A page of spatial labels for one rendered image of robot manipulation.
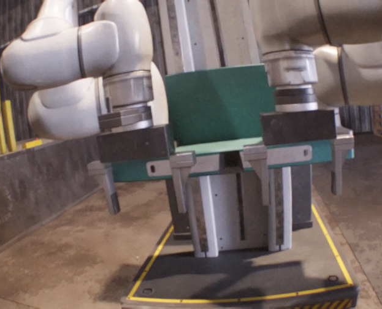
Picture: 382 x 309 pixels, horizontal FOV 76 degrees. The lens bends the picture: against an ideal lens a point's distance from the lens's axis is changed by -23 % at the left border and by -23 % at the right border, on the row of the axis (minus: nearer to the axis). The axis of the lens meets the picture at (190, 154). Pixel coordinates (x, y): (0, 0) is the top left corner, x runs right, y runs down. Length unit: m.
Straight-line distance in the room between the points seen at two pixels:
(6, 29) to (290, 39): 8.46
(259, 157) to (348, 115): 5.52
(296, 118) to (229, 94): 0.42
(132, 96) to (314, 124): 0.29
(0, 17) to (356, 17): 8.89
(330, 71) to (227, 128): 0.36
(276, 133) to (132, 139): 0.23
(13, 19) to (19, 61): 8.06
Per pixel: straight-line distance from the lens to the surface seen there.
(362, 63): 0.72
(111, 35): 0.50
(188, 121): 0.89
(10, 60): 0.54
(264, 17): 0.48
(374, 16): 0.45
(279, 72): 0.47
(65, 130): 0.80
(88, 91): 0.79
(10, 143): 2.75
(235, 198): 1.01
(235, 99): 0.88
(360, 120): 6.09
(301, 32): 0.46
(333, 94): 0.73
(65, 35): 0.52
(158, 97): 0.79
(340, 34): 0.47
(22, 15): 8.36
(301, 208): 1.17
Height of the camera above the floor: 0.84
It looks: 9 degrees down
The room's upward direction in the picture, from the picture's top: 8 degrees counter-clockwise
